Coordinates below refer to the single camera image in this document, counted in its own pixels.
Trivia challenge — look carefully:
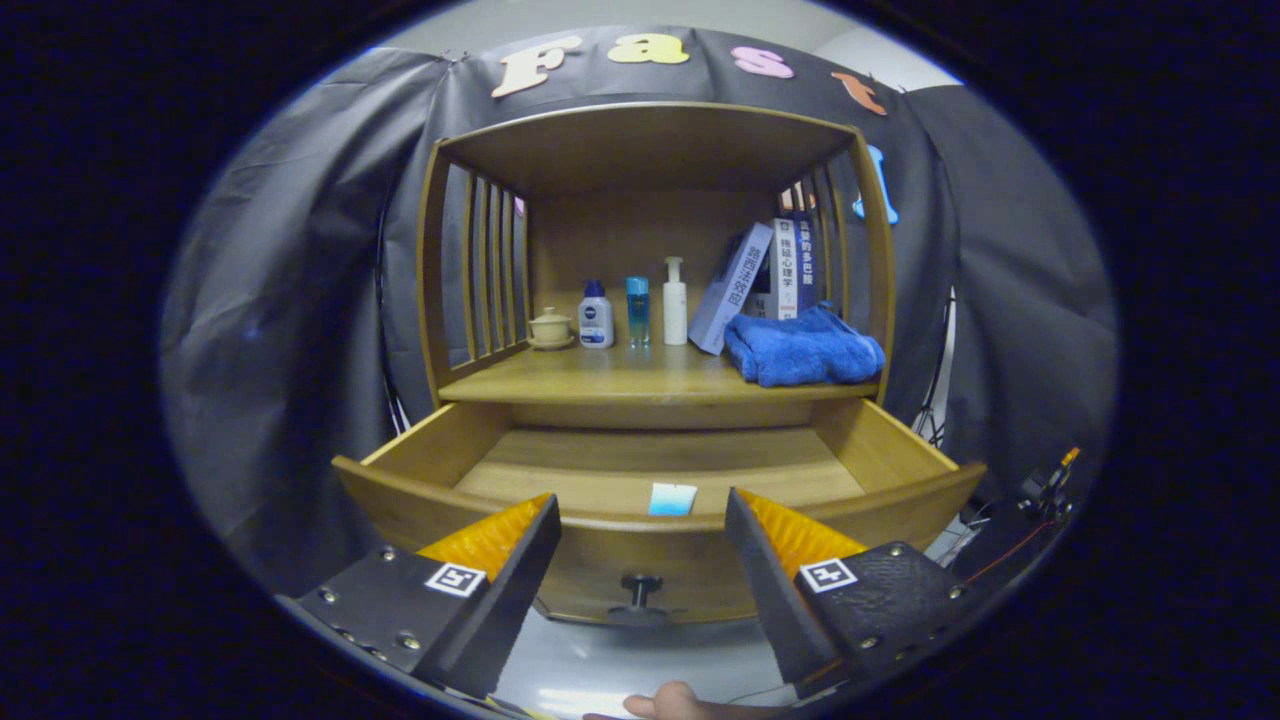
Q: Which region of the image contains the blue folded towel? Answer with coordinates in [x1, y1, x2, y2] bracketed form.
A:
[723, 302, 887, 389]

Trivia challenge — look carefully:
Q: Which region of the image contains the wooden drawer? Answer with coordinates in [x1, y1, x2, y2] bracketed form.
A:
[332, 398, 988, 626]

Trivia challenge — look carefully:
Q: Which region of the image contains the wooden countertop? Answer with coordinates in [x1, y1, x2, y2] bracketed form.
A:
[438, 340, 881, 406]

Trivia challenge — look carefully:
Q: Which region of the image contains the light purple book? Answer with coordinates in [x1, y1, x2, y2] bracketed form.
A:
[688, 222, 775, 356]

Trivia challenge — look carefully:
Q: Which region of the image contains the white pump bottle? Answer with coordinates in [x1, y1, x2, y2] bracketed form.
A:
[663, 256, 689, 347]

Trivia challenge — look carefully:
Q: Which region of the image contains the cream lidded teacup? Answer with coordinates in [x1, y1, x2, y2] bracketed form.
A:
[527, 307, 576, 351]

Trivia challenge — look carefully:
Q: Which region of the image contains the white lotion bottle blue cap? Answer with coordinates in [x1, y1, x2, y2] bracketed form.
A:
[579, 279, 615, 349]

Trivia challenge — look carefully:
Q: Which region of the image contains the black backdrop cloth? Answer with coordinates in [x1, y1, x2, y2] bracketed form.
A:
[160, 25, 1119, 601]

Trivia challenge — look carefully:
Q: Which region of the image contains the red cable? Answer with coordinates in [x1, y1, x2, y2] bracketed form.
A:
[965, 520, 1056, 588]

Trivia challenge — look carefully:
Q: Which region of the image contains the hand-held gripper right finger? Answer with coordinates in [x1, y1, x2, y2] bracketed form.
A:
[724, 487, 986, 699]

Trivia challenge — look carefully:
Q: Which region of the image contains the black clamp orange tip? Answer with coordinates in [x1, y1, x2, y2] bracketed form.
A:
[1020, 447, 1086, 521]

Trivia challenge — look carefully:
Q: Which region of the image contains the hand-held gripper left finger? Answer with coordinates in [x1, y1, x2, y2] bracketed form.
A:
[275, 492, 563, 701]

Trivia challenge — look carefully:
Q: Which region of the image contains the dark blue book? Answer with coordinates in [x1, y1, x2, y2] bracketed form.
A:
[795, 212, 819, 311]

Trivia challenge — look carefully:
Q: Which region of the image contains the black drawer knob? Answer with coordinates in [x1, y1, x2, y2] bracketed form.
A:
[608, 573, 673, 626]

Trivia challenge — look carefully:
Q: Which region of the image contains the white spine book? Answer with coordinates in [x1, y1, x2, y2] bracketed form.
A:
[770, 218, 801, 321]

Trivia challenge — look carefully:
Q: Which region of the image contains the blue cosmetic tube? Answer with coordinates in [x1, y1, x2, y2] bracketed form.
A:
[647, 482, 699, 518]

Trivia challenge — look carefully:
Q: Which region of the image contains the wooden cabinet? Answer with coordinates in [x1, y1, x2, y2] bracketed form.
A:
[418, 100, 898, 433]

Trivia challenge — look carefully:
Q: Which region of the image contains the light stand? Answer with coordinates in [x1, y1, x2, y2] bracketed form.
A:
[915, 290, 959, 451]

